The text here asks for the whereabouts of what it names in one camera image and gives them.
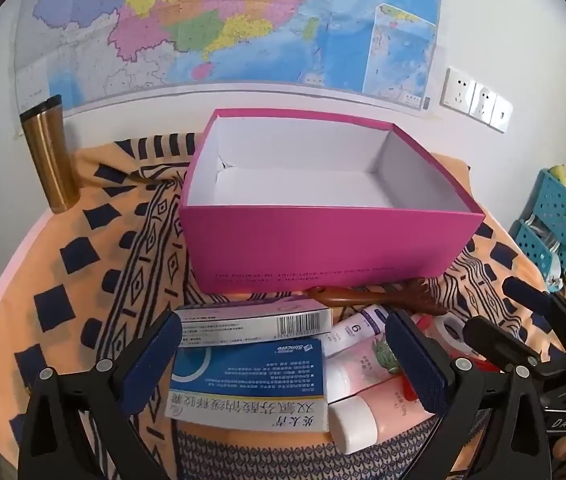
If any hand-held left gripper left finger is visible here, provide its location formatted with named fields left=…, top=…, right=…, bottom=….
left=17, top=308, right=184, bottom=480

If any pink tube aloe print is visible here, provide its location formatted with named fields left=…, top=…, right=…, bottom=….
left=324, top=337, right=404, bottom=405

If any clear tape roll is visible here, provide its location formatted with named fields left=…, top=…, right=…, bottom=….
left=430, top=316, right=468, bottom=353

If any white wall socket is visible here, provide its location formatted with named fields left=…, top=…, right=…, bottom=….
left=469, top=85, right=498, bottom=121
left=440, top=66, right=476, bottom=111

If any white tube purple label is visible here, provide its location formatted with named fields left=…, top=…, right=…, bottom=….
left=320, top=304, right=394, bottom=358

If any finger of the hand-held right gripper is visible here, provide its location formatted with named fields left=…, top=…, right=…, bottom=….
left=463, top=316, right=541, bottom=373
left=502, top=276, right=566, bottom=318

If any blue perforated plastic rack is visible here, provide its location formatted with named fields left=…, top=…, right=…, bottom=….
left=510, top=169, right=566, bottom=291

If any white barcode medicine box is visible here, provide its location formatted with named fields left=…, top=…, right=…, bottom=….
left=173, top=296, right=334, bottom=348

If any blue and white medicine box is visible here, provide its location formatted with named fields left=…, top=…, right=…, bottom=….
left=164, top=338, right=331, bottom=433

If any wooden back scratcher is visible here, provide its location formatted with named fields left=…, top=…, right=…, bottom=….
left=302, top=284, right=446, bottom=317

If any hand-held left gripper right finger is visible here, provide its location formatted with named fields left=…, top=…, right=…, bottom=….
left=384, top=308, right=551, bottom=480

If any pink cardboard box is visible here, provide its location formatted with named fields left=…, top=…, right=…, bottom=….
left=178, top=108, right=486, bottom=295

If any pink tube white cap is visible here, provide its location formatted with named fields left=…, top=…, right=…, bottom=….
left=328, top=377, right=436, bottom=456

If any patterned orange blanket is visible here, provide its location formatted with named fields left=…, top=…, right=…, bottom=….
left=0, top=132, right=564, bottom=480

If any wall map poster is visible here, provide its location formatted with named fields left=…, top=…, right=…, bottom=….
left=13, top=0, right=444, bottom=111

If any gold thermos bottle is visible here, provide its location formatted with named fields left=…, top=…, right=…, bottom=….
left=19, top=95, right=80, bottom=213

